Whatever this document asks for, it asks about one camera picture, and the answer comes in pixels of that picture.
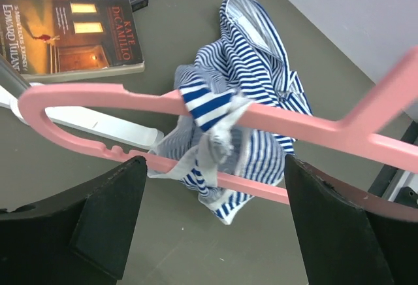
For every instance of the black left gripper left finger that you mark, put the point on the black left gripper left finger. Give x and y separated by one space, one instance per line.
79 236

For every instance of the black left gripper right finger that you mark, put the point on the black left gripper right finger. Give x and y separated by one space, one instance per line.
347 235

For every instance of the pink plastic hanger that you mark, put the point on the pink plastic hanger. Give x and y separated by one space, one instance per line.
358 133

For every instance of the blue white striped tank top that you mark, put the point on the blue white striped tank top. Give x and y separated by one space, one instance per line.
247 64

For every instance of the metal rack right pole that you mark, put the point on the metal rack right pole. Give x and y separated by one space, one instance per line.
11 80

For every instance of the orange cover paperback book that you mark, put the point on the orange cover paperback book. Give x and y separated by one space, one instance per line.
68 40

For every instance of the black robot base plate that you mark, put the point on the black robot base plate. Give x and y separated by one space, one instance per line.
396 185

